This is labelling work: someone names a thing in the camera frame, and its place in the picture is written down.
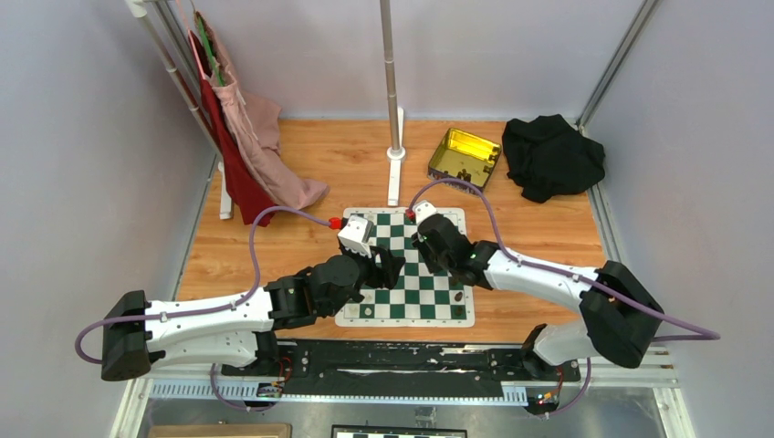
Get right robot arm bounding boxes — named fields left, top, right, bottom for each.
left=412, top=214, right=661, bottom=381

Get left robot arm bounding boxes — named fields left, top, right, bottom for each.
left=100, top=246, right=405, bottom=381

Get green white chess board mat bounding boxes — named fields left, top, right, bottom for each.
left=335, top=207, right=476, bottom=328

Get decorated gold tin box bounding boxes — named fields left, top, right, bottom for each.
left=427, top=128, right=502, bottom=192

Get white stand base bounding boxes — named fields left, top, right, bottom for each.
left=387, top=106, right=406, bottom=207

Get red cloth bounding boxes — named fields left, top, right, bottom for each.
left=188, top=31, right=275, bottom=224

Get black cloth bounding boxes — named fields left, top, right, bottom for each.
left=502, top=114, right=606, bottom=203

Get pink cloth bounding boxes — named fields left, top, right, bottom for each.
left=194, top=11, right=329, bottom=209

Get metal stand pole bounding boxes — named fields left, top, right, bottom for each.
left=379, top=0, right=403, bottom=159

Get white clothes rack pole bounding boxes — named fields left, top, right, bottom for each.
left=124, top=0, right=234, bottom=220

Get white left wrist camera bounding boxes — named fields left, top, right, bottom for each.
left=337, top=215, right=373, bottom=258

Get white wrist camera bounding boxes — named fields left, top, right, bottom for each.
left=337, top=215, right=373, bottom=258
left=412, top=200, right=437, bottom=224

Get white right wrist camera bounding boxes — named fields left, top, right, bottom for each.
left=412, top=200, right=437, bottom=224

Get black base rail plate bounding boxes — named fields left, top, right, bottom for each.
left=215, top=339, right=581, bottom=399

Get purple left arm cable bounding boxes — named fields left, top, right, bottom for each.
left=74, top=205, right=343, bottom=413

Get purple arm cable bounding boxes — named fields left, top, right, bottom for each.
left=404, top=177, right=722, bottom=418
left=74, top=205, right=343, bottom=413

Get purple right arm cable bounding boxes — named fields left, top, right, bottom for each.
left=404, top=177, right=722, bottom=418

